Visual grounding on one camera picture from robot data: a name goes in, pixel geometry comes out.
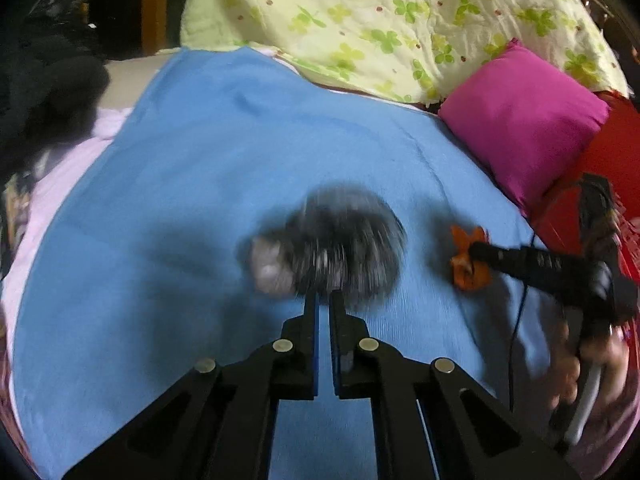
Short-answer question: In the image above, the black plastic bag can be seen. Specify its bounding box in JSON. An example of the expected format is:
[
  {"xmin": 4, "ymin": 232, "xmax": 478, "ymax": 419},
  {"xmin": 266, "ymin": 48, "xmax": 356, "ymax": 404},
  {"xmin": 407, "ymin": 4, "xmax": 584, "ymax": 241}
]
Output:
[{"xmin": 248, "ymin": 183, "xmax": 407, "ymax": 307}]

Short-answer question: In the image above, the small orange wrapper scrap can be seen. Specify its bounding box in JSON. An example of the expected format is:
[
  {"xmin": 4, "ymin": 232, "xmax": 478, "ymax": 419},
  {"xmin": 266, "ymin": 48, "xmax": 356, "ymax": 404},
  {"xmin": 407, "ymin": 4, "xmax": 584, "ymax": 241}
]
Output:
[{"xmin": 449, "ymin": 226, "xmax": 491, "ymax": 292}]

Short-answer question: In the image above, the right hand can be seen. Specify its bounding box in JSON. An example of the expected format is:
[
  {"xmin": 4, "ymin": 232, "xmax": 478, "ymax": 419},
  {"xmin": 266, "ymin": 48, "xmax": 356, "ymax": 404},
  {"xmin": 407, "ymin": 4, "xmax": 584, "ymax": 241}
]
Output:
[{"xmin": 547, "ymin": 322, "xmax": 629, "ymax": 419}]

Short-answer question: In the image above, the red Nilrich paper bag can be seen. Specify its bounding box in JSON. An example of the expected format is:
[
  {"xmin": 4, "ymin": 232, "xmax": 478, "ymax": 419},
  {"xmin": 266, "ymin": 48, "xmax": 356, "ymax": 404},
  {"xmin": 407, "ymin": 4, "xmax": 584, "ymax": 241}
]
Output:
[{"xmin": 529, "ymin": 92, "xmax": 640, "ymax": 281}]

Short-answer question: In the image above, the magenta pillow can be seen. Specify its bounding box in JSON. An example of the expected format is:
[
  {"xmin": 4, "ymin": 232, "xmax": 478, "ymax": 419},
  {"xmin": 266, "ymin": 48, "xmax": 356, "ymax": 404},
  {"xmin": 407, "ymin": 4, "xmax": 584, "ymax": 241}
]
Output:
[{"xmin": 438, "ymin": 39, "xmax": 610, "ymax": 214}]

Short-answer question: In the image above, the light blue bed blanket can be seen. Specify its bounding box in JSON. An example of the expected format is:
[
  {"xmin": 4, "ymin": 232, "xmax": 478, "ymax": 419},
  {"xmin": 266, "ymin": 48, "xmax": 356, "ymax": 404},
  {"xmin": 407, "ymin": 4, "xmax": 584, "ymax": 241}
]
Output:
[{"xmin": 2, "ymin": 49, "xmax": 550, "ymax": 479}]

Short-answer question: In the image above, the green clover pattern quilt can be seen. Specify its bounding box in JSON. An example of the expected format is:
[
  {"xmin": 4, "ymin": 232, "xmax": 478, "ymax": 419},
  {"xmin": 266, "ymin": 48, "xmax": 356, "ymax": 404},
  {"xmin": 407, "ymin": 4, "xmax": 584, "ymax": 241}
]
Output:
[{"xmin": 180, "ymin": 0, "xmax": 627, "ymax": 105}]

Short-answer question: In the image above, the pile of dark clothes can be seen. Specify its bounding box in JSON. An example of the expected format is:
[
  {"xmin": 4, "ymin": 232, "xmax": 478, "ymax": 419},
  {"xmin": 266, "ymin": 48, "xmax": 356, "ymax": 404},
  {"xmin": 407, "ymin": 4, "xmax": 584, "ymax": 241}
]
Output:
[{"xmin": 0, "ymin": 0, "xmax": 112, "ymax": 176}]

